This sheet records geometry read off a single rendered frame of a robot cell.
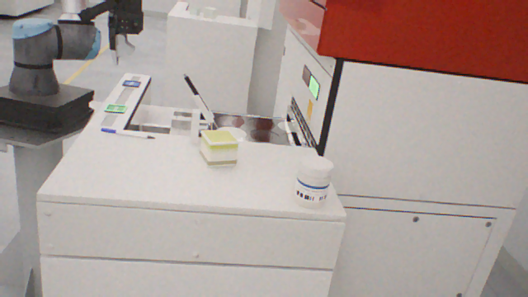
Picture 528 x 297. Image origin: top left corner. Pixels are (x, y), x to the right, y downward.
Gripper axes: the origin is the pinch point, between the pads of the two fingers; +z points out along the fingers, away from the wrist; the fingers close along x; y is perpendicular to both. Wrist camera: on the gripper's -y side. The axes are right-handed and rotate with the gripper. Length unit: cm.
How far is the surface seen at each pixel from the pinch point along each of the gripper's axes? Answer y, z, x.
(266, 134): 47, 21, 8
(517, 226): 207, 85, 65
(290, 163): 49, 14, -27
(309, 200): 50, 13, -48
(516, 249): 207, 96, 59
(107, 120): 0.1, 15.2, -8.0
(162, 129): 12.6, 26.8, 17.2
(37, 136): -24.2, 28.7, 6.8
